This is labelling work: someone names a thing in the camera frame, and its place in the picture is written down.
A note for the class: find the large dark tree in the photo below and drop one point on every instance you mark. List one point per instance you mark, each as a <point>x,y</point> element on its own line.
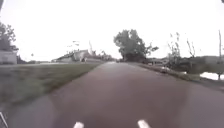
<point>131,45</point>

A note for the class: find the pale wall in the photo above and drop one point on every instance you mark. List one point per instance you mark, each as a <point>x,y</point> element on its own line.
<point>8,57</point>

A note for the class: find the grass bank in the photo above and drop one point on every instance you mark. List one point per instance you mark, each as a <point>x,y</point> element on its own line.
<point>180,75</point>

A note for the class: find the robot's own part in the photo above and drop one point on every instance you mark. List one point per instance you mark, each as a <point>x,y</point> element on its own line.
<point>78,125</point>
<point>144,124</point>

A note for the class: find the building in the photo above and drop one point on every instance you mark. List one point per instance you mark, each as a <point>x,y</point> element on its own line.
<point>78,56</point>

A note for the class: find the water channel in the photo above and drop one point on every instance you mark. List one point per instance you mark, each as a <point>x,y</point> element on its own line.
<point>213,76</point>

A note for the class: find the reddish grey asphalt path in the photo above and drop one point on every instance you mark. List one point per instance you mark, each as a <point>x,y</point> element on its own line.
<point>123,96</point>

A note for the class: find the bare trees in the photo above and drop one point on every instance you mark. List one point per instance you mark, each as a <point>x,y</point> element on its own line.
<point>180,50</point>

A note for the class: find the grass verge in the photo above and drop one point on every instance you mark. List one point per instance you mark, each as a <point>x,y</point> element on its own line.
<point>36,78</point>

